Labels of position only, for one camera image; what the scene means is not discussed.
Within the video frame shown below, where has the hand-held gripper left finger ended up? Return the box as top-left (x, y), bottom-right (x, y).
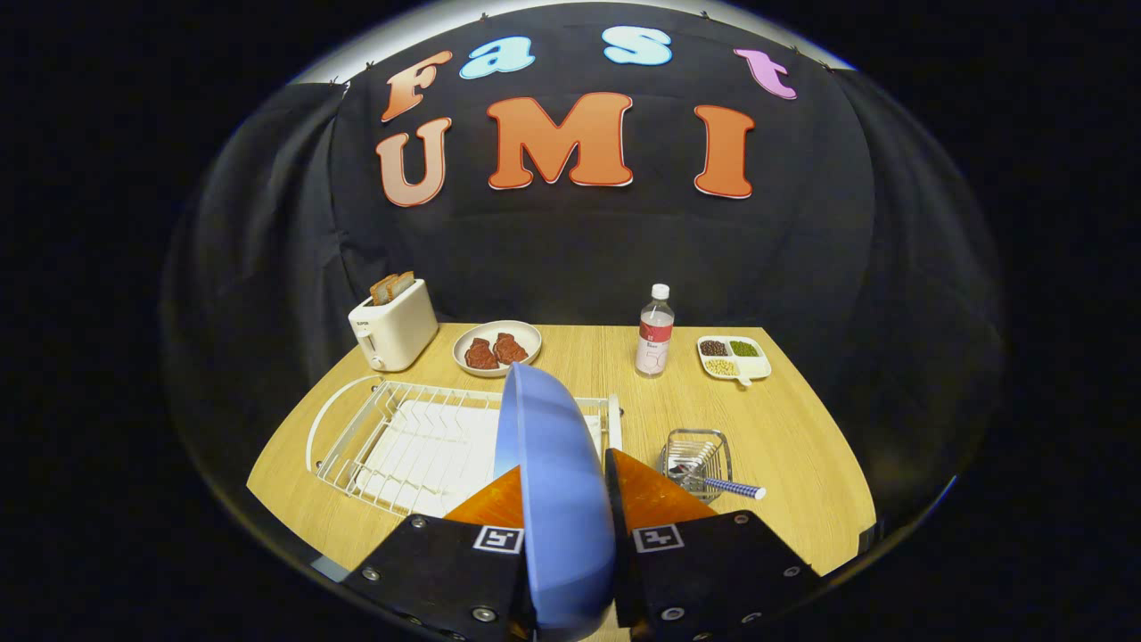
top-left (341, 464), bottom-right (538, 642)

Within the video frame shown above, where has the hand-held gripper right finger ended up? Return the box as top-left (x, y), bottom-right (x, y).
top-left (603, 448), bottom-right (823, 642)

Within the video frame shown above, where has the blue plate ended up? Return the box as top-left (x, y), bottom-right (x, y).
top-left (493, 361), bottom-right (618, 642)

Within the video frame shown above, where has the spoon with blue checked handle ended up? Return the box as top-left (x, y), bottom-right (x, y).
top-left (677, 464), bottom-right (767, 501)

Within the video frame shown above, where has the white wire dish rack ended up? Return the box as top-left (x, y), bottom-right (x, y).
top-left (306, 374), bottom-right (623, 520)

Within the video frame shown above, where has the metal wire basket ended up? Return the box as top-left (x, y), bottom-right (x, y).
top-left (661, 428), bottom-right (734, 505)

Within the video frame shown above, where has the white plate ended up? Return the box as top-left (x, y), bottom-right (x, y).
top-left (453, 320), bottom-right (543, 379)

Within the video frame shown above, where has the white divided dish with beans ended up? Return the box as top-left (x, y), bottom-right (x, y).
top-left (696, 335), bottom-right (773, 387)

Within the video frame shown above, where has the white drip tray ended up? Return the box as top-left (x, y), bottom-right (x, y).
top-left (352, 399), bottom-right (603, 518)

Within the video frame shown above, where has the clear bottle with red label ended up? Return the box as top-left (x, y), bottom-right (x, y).
top-left (635, 284), bottom-right (676, 379)

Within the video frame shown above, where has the white toaster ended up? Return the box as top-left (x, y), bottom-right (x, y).
top-left (348, 279), bottom-right (439, 373)

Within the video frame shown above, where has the black backdrop cloth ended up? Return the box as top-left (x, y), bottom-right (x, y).
top-left (160, 0), bottom-right (1008, 572)

